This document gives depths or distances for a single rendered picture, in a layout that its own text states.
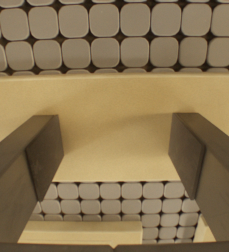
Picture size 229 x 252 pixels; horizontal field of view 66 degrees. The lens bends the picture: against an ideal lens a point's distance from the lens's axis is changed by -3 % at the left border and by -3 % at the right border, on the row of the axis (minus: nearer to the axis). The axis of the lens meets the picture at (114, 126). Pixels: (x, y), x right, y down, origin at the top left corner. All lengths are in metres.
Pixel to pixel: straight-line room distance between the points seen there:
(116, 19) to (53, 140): 0.13
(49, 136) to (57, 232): 0.18
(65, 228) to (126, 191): 0.11
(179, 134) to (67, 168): 0.13
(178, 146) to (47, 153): 0.12
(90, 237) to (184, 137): 0.21
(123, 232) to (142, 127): 0.17
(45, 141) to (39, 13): 0.12
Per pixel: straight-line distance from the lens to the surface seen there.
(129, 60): 0.20
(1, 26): 0.23
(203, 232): 0.33
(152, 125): 0.20
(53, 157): 0.18
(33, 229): 0.32
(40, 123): 0.18
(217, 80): 0.21
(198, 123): 0.17
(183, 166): 0.17
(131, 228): 0.30
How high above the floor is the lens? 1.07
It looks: 67 degrees down
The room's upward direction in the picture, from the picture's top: 179 degrees counter-clockwise
